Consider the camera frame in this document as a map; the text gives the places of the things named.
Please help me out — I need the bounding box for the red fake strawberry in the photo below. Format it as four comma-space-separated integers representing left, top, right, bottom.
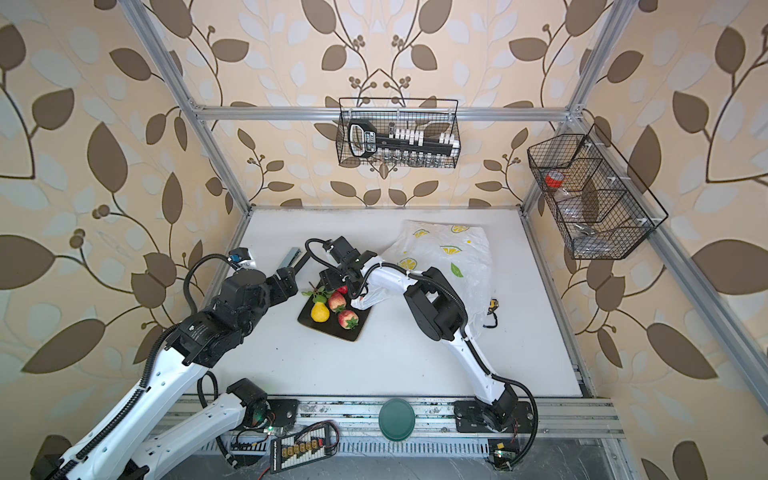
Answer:
338, 310, 359, 330

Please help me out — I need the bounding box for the yellow fake pear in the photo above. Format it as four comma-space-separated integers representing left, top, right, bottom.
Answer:
310, 302, 330, 323

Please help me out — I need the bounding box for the white plastic bag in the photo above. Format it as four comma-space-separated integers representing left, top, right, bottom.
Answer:
351, 221, 494, 342

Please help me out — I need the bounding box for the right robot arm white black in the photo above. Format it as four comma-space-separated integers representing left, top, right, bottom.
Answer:
296, 236, 539, 434

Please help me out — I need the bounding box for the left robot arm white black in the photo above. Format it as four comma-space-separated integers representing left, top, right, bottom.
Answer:
30, 248, 298, 479

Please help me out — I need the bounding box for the grey black stapler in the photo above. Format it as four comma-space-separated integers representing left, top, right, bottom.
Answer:
279, 247, 311, 273

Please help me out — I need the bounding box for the black square tray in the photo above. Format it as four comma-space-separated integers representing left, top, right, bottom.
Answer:
297, 287, 370, 342

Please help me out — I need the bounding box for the black tool in basket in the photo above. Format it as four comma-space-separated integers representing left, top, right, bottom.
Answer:
346, 120, 461, 159

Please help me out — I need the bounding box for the yellow black tape measure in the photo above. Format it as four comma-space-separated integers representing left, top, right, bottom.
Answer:
482, 298, 500, 329

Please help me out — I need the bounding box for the green round lid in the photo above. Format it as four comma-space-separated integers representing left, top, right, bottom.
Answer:
378, 398, 416, 442

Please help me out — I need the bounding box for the black charging board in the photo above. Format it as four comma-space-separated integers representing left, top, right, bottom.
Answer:
270, 434, 335, 474

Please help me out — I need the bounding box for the red capped bottle in basket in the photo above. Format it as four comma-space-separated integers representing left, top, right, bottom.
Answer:
544, 170, 565, 193

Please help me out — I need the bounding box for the small circuit board right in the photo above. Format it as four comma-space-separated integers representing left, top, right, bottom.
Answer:
488, 439, 521, 470

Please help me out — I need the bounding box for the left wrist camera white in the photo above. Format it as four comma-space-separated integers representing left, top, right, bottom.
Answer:
228, 247, 257, 269

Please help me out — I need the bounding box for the back black wire basket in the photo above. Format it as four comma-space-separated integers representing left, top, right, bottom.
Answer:
335, 96, 462, 169

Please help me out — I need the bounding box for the black wire basket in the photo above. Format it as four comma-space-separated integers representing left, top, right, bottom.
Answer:
335, 96, 462, 169
527, 125, 668, 260

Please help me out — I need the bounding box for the right black wire basket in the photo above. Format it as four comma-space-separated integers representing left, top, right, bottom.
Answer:
527, 125, 668, 260

